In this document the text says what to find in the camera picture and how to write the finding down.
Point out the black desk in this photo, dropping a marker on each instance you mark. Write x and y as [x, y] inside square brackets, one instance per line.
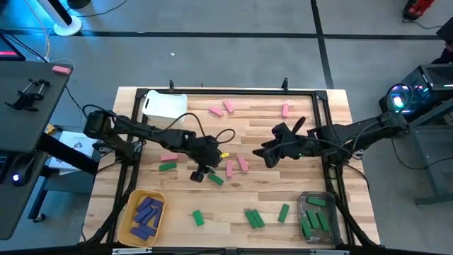
[24, 117]

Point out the person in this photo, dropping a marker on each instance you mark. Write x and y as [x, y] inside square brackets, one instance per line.
[446, 53]

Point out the small yellow item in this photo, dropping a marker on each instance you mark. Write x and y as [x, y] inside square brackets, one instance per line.
[49, 129]

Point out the white plastic bin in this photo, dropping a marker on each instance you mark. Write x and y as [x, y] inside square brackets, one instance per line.
[166, 106]

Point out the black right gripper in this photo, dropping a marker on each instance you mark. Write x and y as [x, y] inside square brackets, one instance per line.
[290, 147]

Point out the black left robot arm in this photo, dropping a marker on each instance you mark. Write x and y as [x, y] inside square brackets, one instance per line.
[148, 132]

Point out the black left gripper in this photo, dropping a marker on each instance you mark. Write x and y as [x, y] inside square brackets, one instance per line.
[205, 150]

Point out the grey metal stand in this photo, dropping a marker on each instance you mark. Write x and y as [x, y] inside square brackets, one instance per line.
[437, 152]

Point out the black aluminium table frame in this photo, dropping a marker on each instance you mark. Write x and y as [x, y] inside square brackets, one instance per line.
[247, 91]

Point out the small grey metal bracket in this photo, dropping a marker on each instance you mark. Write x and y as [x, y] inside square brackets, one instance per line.
[230, 251]

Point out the black frame hook clamp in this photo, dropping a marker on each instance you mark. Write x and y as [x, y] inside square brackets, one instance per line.
[171, 86]
[285, 84]

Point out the white paper manual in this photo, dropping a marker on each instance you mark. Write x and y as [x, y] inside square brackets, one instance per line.
[76, 143]

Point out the yellow plastic tray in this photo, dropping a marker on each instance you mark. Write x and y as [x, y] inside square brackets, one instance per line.
[131, 203]

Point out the clear plastic container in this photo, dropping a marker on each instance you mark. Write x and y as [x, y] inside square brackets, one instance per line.
[332, 241]

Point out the black computer mouse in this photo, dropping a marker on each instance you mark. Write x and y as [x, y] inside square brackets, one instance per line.
[22, 171]

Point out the black round base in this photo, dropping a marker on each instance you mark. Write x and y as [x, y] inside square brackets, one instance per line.
[78, 3]

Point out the black backlit keyboard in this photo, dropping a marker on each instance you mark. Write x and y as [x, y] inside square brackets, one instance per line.
[2, 166]

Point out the black monitor with pink stripe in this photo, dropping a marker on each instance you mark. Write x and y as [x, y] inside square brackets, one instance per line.
[8, 47]

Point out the black computer case with lights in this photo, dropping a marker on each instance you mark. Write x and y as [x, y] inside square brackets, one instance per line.
[431, 79]

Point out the white stand with black pole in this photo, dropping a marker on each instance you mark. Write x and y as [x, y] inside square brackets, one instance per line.
[67, 26]

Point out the red and black device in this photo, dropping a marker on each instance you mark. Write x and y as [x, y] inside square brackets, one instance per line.
[417, 7]

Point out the black metal clamp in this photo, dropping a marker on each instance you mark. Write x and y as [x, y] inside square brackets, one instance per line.
[28, 97]

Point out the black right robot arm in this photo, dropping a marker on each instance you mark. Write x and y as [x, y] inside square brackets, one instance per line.
[354, 132]

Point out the pink rectangular block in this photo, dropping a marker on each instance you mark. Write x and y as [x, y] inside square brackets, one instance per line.
[229, 168]
[216, 111]
[229, 106]
[242, 163]
[285, 110]
[168, 157]
[61, 69]

